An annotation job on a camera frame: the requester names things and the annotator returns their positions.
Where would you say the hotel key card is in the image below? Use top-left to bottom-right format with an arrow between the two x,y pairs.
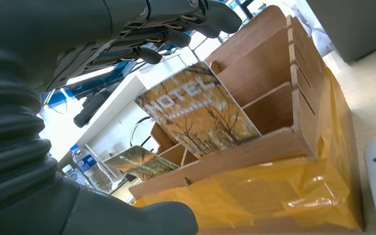
134,61 -> 261,160
103,145 -> 180,181

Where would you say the wooden card organizer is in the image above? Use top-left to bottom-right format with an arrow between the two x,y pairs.
129,4 -> 365,235

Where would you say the black tube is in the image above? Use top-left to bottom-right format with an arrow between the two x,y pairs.
73,91 -> 120,129

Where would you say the small clear water bottle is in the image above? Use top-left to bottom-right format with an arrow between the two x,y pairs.
61,164 -> 90,188

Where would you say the clear water bottle blue label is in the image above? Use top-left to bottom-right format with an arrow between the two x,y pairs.
70,144 -> 115,194

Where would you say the white plastic bag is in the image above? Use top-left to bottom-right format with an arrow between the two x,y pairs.
285,0 -> 334,57

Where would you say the yellow plastic bag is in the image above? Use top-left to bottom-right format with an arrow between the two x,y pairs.
133,65 -> 361,230

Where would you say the boxy desktop cabinet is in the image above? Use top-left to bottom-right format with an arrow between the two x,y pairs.
306,0 -> 376,64

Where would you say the blue metal frame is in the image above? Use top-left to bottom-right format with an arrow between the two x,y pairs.
42,60 -> 143,111

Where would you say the black cable loop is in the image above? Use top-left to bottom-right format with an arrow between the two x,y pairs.
129,116 -> 153,148

